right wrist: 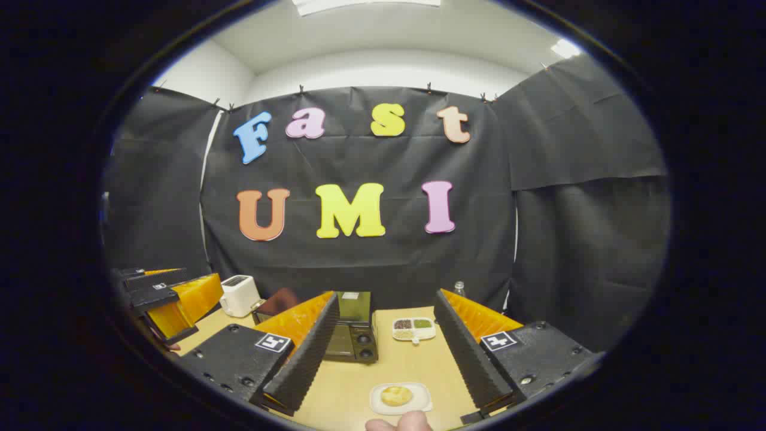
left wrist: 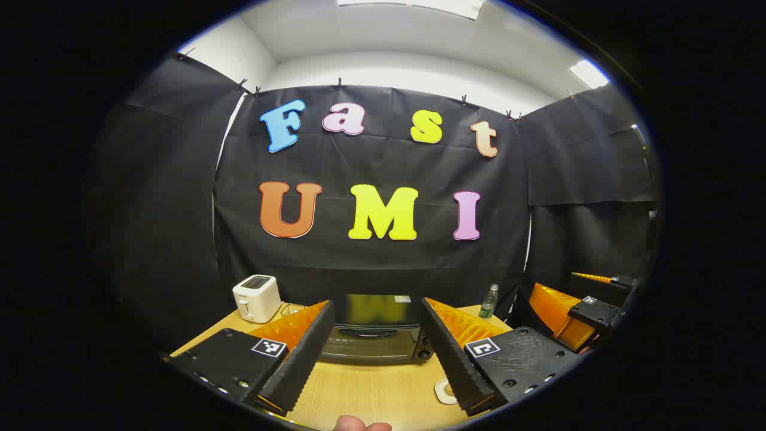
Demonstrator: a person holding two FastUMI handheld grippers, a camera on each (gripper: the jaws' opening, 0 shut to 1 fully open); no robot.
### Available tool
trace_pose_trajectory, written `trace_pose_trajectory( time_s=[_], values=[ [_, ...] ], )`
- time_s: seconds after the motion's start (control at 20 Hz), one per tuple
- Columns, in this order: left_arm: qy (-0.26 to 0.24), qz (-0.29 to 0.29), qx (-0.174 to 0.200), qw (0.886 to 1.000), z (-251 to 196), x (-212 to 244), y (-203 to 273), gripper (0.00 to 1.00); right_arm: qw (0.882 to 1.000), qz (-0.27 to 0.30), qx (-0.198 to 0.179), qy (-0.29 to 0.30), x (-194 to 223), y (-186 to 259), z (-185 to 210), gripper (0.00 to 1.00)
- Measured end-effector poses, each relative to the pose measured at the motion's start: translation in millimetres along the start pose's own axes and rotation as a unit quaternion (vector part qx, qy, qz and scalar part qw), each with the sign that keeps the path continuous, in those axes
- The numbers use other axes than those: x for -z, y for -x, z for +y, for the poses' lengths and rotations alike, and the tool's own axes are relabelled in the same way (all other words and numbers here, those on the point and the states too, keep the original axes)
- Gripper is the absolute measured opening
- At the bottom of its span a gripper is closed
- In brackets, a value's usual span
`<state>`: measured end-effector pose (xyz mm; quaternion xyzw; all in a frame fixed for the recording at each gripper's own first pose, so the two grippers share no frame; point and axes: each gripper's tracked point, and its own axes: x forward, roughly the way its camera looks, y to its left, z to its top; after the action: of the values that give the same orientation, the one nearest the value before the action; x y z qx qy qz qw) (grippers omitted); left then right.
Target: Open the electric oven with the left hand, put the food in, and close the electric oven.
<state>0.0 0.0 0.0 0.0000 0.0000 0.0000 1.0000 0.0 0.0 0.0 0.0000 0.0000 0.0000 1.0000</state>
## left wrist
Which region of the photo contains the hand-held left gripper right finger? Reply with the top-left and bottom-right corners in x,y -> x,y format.
421,297 -> 585,417

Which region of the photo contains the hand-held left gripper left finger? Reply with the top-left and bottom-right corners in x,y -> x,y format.
169,299 -> 336,415

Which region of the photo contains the black electric oven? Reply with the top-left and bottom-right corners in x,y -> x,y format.
320,293 -> 434,366

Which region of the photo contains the clear plastic water bottle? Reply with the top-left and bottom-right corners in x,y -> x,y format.
478,284 -> 499,319

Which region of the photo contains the white toaster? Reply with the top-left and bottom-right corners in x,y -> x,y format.
232,275 -> 282,324

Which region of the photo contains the black backdrop cloth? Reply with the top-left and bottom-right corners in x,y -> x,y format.
90,53 -> 659,354

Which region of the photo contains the ceiling light panel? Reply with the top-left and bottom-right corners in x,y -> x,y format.
337,0 -> 484,20
569,60 -> 610,89

